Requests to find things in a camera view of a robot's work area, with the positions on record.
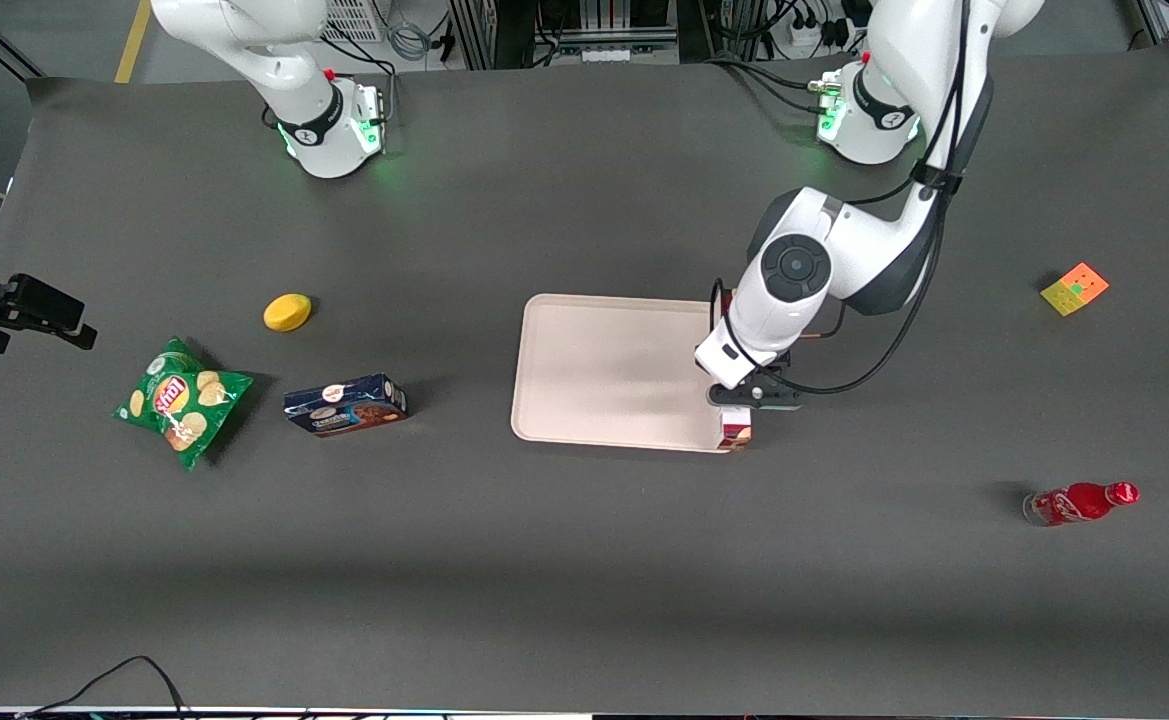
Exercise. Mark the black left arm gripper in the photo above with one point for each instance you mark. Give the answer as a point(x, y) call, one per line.
point(782, 363)

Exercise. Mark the red cookie box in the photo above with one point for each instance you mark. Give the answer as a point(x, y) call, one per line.
point(736, 430)

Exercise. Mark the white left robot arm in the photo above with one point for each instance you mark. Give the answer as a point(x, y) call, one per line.
point(874, 250)

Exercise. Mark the beige plastic tray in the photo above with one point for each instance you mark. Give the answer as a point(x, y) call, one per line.
point(614, 372)

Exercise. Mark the blue cookie box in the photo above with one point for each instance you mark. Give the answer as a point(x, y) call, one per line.
point(346, 405)

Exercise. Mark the white ventilated box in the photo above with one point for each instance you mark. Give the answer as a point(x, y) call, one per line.
point(354, 18)

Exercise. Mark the green chips bag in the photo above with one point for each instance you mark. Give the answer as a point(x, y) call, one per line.
point(182, 402)

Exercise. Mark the yellow lemon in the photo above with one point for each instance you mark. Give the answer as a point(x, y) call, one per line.
point(287, 312)

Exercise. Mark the dark grey table mat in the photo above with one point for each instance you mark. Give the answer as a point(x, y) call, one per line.
point(584, 580)

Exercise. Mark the colourful puzzle cube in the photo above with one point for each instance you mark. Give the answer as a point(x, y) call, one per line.
point(1075, 290)

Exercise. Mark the red soda bottle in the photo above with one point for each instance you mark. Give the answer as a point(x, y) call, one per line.
point(1074, 503)

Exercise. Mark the white power strip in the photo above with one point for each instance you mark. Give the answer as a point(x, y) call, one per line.
point(804, 36)

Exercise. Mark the black equipment rack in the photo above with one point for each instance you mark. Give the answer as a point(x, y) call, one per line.
point(564, 25)

